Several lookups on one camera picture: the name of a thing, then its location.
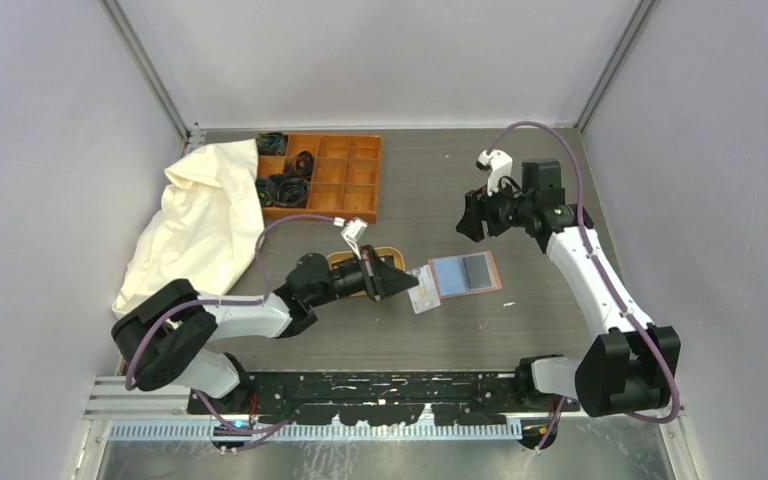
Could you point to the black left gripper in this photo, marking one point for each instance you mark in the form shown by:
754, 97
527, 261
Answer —
380, 278

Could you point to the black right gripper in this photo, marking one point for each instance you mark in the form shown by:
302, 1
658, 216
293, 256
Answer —
474, 211

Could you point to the yellow oval tray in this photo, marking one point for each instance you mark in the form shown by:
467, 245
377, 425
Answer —
337, 263

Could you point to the black card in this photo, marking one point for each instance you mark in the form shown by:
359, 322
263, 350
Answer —
478, 272

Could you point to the tan leather card holder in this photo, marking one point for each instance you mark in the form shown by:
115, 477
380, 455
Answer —
449, 275

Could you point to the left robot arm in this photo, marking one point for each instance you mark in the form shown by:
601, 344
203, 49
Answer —
163, 340

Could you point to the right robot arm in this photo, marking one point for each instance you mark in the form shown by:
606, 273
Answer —
631, 363

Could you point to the orange compartment organizer tray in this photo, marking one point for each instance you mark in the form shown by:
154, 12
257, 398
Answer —
344, 171

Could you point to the cream cloth bag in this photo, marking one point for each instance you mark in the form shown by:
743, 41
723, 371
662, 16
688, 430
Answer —
206, 228

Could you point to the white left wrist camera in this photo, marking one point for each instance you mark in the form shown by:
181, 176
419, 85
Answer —
352, 232

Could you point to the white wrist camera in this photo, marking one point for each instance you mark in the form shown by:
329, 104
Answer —
497, 164
352, 232

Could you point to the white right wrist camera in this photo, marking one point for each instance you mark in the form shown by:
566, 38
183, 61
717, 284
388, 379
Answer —
497, 164

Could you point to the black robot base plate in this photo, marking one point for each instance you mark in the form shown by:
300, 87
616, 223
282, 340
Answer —
378, 398

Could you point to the black coiled cable large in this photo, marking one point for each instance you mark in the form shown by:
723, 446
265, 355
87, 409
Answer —
283, 191

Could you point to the aluminium front rail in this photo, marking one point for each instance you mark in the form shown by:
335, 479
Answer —
162, 415

